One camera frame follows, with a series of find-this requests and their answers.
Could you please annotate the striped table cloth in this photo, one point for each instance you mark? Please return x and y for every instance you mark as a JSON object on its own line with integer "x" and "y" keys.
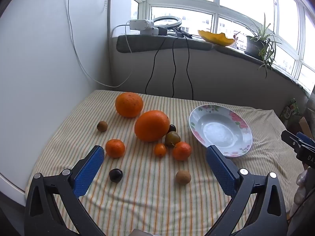
{"x": 147, "y": 201}

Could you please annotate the black adapter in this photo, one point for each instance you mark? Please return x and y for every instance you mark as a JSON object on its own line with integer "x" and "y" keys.
{"x": 162, "y": 30}

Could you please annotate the dark purple plum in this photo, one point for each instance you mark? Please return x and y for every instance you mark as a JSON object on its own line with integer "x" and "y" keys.
{"x": 172, "y": 127}
{"x": 116, "y": 175}

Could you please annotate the grey window sill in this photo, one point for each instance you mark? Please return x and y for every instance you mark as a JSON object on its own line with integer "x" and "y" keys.
{"x": 236, "y": 54}

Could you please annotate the small orange mandarin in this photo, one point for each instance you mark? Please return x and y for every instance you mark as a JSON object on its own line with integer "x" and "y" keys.
{"x": 160, "y": 149}

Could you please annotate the potted green plant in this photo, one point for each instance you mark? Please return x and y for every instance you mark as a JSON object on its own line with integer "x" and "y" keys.
{"x": 254, "y": 45}

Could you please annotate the oval large orange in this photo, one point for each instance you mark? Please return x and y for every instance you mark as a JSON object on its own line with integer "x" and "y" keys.
{"x": 152, "y": 125}

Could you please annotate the round large orange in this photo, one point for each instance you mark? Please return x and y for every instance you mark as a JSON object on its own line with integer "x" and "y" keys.
{"x": 129, "y": 104}

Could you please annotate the white framed window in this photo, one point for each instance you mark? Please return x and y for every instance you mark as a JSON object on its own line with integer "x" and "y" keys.
{"x": 214, "y": 7}

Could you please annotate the cardboard box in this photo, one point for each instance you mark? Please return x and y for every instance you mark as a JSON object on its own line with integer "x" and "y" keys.
{"x": 304, "y": 126}

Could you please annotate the green packet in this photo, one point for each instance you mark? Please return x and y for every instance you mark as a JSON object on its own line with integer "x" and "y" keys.
{"x": 291, "y": 109}

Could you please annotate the grey sill cover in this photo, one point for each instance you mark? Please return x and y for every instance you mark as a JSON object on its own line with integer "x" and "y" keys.
{"x": 160, "y": 44}

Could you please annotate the floral white plate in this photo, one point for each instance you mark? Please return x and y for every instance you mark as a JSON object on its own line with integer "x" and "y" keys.
{"x": 221, "y": 130}

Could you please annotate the yellow bowl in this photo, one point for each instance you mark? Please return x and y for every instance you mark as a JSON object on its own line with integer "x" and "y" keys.
{"x": 216, "y": 38}

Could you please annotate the white cabinet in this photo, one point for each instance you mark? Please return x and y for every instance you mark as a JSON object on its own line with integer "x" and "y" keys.
{"x": 37, "y": 66}

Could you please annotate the small brown kiwi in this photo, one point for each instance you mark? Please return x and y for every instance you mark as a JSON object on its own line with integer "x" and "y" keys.
{"x": 102, "y": 126}

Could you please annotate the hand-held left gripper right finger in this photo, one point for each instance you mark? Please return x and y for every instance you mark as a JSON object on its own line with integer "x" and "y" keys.
{"x": 220, "y": 169}

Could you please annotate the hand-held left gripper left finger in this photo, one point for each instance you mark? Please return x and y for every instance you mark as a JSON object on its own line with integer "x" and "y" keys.
{"x": 89, "y": 169}

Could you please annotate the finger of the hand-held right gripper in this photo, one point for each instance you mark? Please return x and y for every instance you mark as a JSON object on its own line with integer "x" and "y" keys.
{"x": 291, "y": 140}
{"x": 306, "y": 140}

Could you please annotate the person's right hand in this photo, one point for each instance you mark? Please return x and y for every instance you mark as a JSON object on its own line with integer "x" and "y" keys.
{"x": 301, "y": 185}

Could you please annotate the green brown plum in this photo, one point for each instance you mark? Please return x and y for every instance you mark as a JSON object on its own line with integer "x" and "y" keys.
{"x": 172, "y": 139}

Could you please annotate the white power adapter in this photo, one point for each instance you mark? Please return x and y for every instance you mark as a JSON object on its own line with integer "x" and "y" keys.
{"x": 141, "y": 24}

